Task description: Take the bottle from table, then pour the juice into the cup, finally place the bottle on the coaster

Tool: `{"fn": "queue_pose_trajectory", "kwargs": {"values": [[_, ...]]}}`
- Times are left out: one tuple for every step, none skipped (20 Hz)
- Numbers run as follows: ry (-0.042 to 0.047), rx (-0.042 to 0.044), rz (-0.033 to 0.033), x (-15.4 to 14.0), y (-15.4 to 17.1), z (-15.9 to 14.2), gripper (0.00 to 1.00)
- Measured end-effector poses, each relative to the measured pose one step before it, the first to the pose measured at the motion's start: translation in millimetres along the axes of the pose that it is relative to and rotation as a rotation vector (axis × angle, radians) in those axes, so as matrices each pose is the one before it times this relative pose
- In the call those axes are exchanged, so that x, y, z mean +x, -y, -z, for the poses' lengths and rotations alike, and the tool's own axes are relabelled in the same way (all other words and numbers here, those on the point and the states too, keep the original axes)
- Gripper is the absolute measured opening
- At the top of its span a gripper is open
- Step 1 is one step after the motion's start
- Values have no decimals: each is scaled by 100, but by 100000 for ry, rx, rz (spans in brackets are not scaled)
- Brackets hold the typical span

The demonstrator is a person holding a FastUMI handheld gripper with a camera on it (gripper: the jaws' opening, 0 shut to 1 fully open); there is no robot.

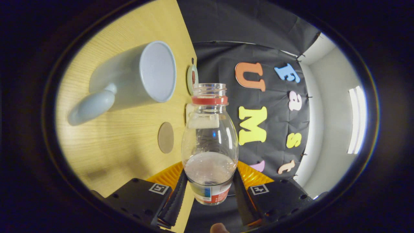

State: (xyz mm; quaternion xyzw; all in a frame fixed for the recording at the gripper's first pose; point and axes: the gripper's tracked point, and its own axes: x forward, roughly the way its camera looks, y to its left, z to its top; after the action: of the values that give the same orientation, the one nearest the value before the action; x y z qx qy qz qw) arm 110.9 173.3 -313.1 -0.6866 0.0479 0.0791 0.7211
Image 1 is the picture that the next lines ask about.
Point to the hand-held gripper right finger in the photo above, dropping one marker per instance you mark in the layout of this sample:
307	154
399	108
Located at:
245	207

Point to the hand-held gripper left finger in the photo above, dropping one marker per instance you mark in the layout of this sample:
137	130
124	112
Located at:
176	207

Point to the clear plastic juice bottle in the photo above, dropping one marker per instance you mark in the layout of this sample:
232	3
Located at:
210	161

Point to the round brown coaster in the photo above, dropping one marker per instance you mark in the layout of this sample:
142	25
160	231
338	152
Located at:
165	137

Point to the light blue cup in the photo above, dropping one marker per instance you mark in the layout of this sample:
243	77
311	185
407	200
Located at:
129	74

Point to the wooden table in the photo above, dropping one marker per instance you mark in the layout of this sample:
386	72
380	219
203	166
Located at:
129	161

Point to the white box-shaped container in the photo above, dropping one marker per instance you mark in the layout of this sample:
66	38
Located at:
188	111

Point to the pale green round plate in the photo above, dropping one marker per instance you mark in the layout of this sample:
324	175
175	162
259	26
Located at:
189	79

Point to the large ceiling light panel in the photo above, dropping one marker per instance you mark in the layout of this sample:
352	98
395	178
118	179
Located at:
357	119

